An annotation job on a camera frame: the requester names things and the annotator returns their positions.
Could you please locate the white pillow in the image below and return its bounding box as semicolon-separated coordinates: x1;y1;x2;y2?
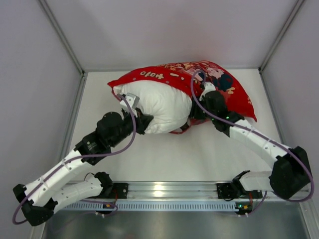
112;80;192;134

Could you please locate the red printed pillowcase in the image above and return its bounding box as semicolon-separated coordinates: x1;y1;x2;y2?
108;60;256;134

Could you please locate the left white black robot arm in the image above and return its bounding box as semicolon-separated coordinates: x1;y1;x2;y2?
13;109;154;227

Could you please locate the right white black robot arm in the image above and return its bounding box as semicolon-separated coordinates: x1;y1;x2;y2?
192;91;315;201

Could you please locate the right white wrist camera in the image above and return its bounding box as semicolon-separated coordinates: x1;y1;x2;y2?
199;82;216;101

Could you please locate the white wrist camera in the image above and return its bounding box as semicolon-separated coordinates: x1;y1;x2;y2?
120;93;140;111
199;82;216;101

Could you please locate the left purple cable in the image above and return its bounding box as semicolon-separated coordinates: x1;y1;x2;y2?
11;93;137;225

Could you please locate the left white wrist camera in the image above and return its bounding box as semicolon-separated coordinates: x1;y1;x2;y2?
120;93;140;111

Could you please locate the right aluminium frame post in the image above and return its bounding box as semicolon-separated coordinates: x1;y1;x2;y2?
258;0;307;74

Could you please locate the aluminium frame post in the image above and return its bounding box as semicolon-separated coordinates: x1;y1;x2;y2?
258;0;307;74
37;0;85;76

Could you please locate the aluminium mounting rail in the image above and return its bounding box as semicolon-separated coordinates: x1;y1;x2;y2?
62;180;312;200

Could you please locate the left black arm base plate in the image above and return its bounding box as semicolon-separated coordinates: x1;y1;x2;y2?
108;183;129;199

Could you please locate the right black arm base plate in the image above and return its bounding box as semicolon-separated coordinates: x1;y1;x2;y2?
216;183;263;201

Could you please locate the slotted grey cable duct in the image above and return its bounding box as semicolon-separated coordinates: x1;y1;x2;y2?
54;201;252;212

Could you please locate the left aluminium frame post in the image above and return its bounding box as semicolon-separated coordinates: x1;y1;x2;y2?
37;0;85;76

